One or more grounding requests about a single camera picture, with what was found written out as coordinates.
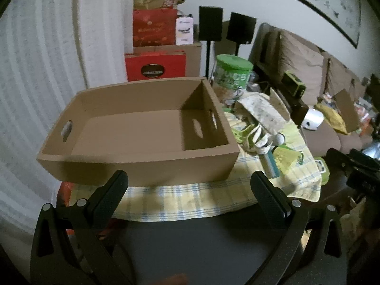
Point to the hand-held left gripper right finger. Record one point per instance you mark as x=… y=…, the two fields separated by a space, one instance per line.
x=267 y=196

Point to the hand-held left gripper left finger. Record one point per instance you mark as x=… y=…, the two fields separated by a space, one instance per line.
x=109 y=193

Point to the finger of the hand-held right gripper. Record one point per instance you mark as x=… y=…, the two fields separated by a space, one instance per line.
x=340 y=158

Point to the brown cardboard box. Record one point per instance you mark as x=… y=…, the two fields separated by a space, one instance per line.
x=133 y=163

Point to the yellow shuttlecock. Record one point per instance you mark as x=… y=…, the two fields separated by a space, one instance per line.
x=285 y=158

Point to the white patterned tote bag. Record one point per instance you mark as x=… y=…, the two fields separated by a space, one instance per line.
x=264 y=112

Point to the green panda tag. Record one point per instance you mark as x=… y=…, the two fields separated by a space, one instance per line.
x=322 y=169

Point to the brown sofa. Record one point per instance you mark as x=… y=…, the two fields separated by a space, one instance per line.
x=323 y=136

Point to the yellow cloth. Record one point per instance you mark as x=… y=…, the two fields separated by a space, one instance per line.
x=331 y=115

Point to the white round device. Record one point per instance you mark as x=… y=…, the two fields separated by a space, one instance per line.
x=312 y=120

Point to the brown cardboard piece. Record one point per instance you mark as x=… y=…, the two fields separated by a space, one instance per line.
x=347 y=109

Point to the yellow plaid tablecloth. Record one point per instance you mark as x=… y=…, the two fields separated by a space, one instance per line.
x=193 y=199

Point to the tan sofa cushion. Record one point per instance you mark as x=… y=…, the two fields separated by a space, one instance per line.
x=341 y=75
x=302 y=62

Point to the green and black device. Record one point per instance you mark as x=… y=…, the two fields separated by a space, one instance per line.
x=294 y=84

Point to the green lidded snack canister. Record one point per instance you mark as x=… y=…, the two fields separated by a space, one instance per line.
x=233 y=74

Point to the white curtain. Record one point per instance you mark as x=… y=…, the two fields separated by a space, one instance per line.
x=35 y=65

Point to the large brown cardboard carton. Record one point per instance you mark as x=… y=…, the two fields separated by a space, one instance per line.
x=194 y=61

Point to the black speaker on stand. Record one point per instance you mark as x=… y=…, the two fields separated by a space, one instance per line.
x=210 y=23
x=241 y=28

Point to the red paper gift bag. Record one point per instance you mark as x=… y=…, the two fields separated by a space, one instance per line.
x=154 y=28

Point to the small white carton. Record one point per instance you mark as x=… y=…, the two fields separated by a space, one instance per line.
x=184 y=31

